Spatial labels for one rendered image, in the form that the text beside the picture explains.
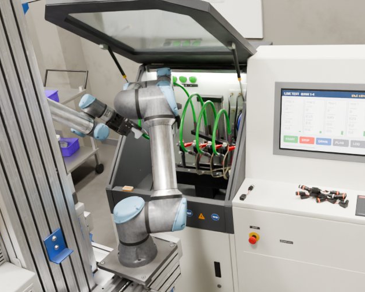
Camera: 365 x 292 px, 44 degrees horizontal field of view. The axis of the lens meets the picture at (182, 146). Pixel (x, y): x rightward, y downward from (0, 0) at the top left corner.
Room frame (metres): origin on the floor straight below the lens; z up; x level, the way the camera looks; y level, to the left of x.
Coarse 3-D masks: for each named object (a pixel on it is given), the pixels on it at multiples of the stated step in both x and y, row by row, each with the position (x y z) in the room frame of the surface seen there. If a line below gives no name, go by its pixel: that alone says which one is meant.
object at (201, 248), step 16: (192, 240) 1.85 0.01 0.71; (208, 240) 1.81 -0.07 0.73; (224, 240) 1.78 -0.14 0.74; (192, 256) 1.86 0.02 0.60; (208, 256) 1.82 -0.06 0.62; (224, 256) 1.78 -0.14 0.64; (192, 272) 1.87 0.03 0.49; (208, 272) 1.82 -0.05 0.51; (224, 272) 1.78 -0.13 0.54; (176, 288) 1.92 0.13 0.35; (192, 288) 1.87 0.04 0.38; (208, 288) 1.83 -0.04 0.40; (224, 288) 1.79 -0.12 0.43
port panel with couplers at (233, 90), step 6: (228, 84) 2.30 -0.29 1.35; (234, 84) 2.29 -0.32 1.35; (246, 84) 2.26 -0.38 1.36; (228, 90) 2.31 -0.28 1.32; (234, 90) 2.29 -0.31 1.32; (240, 90) 2.27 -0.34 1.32; (234, 96) 2.29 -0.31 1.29; (240, 96) 2.28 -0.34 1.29; (234, 102) 2.29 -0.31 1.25; (240, 102) 2.28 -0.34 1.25; (234, 108) 2.29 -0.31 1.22; (240, 108) 2.28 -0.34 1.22; (234, 114) 2.29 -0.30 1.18; (240, 114) 2.28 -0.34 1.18; (234, 120) 2.30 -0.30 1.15
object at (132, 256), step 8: (120, 240) 1.36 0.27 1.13; (144, 240) 1.34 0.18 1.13; (152, 240) 1.39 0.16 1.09; (120, 248) 1.36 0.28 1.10; (128, 248) 1.33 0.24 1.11; (136, 248) 1.33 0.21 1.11; (144, 248) 1.34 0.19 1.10; (152, 248) 1.36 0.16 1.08; (120, 256) 1.35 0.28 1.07; (128, 256) 1.32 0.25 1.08; (136, 256) 1.32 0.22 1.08; (144, 256) 1.32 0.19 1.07; (152, 256) 1.34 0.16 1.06; (128, 264) 1.32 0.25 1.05; (136, 264) 1.31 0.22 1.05; (144, 264) 1.32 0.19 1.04
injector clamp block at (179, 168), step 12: (180, 168) 2.13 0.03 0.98; (192, 168) 2.13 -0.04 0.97; (204, 168) 2.10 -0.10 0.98; (216, 168) 2.08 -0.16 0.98; (180, 180) 2.10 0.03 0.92; (192, 180) 2.07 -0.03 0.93; (204, 180) 2.04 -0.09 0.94; (216, 180) 2.01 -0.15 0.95; (228, 180) 1.98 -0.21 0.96; (204, 192) 2.04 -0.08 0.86; (216, 192) 2.07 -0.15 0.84
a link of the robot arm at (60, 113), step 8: (48, 104) 1.73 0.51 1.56; (56, 104) 1.76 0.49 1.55; (56, 112) 1.74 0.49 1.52; (64, 112) 1.76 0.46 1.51; (72, 112) 1.79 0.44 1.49; (56, 120) 1.75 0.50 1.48; (64, 120) 1.76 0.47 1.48; (72, 120) 1.78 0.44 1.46; (80, 120) 1.80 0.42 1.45; (88, 120) 1.83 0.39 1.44; (72, 128) 1.80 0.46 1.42; (80, 128) 1.80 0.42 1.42; (88, 128) 1.82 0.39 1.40; (96, 128) 1.83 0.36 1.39; (104, 128) 1.84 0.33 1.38; (96, 136) 1.82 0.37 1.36; (104, 136) 1.84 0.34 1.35
